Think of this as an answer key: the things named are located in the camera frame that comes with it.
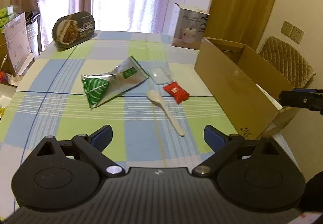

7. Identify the white humidifier box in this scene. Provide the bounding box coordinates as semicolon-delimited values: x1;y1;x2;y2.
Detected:
169;3;209;50

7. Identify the beige wall socket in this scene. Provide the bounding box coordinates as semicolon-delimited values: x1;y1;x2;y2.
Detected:
281;21;304;44

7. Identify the quilted brown chair cushion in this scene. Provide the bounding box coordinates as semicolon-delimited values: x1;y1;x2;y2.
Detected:
259;36;315;88

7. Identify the silver green tea bag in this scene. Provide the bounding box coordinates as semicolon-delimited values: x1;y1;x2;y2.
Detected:
81;56;149;109

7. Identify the dark oval food container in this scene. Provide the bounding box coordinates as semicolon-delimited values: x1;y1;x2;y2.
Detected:
51;11;95;49

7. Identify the green white small box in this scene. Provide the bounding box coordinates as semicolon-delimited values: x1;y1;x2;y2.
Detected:
0;5;19;28

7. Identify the red candy packet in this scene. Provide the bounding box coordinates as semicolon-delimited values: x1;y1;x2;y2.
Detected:
163;81;189;104

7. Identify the white pink paper bag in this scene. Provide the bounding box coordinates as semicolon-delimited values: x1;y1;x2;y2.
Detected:
4;13;31;75

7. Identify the brown cardboard box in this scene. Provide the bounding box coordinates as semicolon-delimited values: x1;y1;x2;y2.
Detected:
194;38;299;140

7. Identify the wooden door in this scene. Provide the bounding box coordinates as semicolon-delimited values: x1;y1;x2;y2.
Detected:
204;0;275;50

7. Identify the clear plastic tray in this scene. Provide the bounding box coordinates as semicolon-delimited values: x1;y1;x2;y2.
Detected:
147;67;173;85

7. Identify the checkered tablecloth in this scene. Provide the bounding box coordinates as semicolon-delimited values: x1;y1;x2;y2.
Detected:
0;30;291;214

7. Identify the white plastic spoon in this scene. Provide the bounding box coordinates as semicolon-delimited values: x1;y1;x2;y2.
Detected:
146;90;186;137

